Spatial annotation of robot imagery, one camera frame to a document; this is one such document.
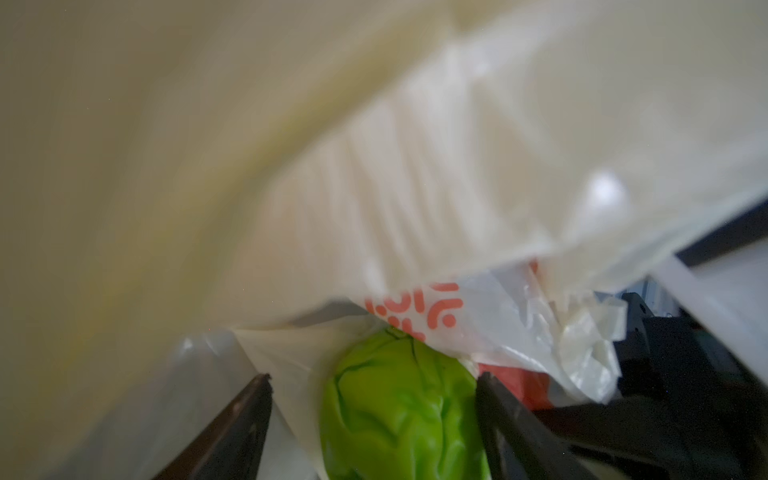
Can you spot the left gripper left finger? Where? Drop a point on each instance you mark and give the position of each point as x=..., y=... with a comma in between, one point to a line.
x=231, y=446

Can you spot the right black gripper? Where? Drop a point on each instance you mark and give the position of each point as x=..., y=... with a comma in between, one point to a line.
x=675, y=416

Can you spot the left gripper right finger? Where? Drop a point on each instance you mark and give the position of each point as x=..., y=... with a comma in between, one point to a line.
x=517, y=444

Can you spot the green round apple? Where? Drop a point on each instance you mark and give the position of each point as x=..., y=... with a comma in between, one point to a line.
x=394, y=408

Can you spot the yellowish printed plastic bag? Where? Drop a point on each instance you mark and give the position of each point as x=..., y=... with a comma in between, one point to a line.
x=169, y=165

